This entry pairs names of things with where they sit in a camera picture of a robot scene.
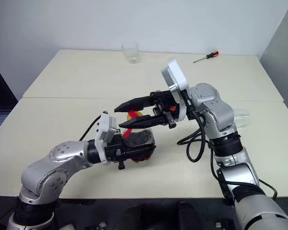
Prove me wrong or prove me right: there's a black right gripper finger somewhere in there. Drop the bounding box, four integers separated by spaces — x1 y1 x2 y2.
118 115 165 130
113 94 157 113

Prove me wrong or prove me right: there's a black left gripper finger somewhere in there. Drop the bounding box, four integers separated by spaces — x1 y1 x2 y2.
123 143 157 161

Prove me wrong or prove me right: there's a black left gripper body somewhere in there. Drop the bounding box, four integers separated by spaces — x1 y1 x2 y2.
104 135 127 171

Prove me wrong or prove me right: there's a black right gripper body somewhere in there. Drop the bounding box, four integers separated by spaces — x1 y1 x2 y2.
150 89 181 129

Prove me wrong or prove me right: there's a yellow bottle cap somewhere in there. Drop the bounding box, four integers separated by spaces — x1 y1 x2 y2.
126 110 143 122

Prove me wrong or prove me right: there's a plastic cola bottle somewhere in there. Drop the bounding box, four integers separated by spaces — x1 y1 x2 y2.
122 110 157 164

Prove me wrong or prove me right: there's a clear wine glass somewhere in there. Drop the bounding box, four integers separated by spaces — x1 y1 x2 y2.
232 108 252 129

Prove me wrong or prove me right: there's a clear glass tumbler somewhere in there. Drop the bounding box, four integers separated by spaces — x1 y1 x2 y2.
121 42 140 65

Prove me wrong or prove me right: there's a grey partition panel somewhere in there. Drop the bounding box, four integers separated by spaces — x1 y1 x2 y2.
258 0 288 118

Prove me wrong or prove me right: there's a dark laptop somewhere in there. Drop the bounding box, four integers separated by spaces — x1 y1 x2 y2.
0 67 19 138

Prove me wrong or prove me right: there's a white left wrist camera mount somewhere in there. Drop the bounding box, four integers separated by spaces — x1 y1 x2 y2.
94 112 118 166

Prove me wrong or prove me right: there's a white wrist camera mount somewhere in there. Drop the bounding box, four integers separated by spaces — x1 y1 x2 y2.
94 112 118 166
160 58 190 122

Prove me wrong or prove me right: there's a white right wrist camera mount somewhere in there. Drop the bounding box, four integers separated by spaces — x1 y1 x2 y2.
160 58 190 122

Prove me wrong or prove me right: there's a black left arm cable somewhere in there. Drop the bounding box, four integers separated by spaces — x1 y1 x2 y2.
79 116 101 142

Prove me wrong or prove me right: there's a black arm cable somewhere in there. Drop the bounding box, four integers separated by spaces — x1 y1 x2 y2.
79 116 101 142
177 95 278 200

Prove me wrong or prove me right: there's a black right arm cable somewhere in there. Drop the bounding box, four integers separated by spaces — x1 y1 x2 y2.
177 95 278 200

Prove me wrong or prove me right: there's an orange black handled screwdriver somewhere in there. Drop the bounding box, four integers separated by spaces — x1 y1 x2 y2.
192 50 221 64

